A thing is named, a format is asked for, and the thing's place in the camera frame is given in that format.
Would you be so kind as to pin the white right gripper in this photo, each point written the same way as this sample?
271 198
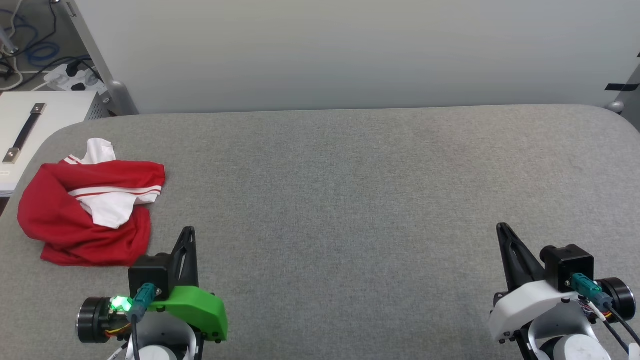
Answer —
530 305

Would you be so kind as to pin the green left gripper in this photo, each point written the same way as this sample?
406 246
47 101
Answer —
200 310

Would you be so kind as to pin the red white Bulls jersey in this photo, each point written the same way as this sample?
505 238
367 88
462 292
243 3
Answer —
60 225

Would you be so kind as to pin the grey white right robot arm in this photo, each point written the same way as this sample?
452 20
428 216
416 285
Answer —
580 347

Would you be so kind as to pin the white metal box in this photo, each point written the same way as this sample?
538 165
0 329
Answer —
60 110

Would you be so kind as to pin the black tape strip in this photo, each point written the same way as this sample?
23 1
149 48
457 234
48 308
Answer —
622 87

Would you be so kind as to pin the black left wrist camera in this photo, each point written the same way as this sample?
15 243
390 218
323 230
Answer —
147 272

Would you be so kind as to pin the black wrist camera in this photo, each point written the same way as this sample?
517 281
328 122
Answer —
570 265
147 272

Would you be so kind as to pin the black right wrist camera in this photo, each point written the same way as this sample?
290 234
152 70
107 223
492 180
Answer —
570 265

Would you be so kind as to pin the grey metal post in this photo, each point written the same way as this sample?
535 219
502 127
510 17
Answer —
117 97

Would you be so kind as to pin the grey rounded frame leg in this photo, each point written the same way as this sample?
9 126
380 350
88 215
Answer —
632 107

